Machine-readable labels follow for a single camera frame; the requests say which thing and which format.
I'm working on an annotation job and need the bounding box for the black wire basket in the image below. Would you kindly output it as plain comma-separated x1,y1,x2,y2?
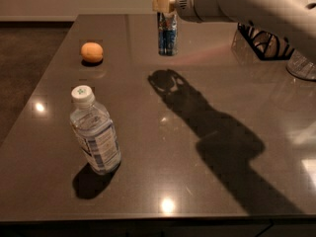
237,24,294,60

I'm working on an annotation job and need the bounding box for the clear plastic water bottle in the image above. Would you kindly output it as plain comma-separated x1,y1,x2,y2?
70,85,121,175

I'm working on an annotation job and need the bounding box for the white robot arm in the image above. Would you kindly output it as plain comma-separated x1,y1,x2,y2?
152,0,316,62

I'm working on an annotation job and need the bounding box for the orange round fruit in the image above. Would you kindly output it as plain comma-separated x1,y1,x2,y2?
80,42,103,63

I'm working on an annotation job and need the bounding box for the clear glass cup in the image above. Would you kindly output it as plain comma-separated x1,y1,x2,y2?
286,50,316,81

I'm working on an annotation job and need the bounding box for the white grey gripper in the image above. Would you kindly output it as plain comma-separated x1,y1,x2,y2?
151,0,225,24

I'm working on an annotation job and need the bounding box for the silver blue redbull can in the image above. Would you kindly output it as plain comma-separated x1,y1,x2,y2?
157,13,178,56

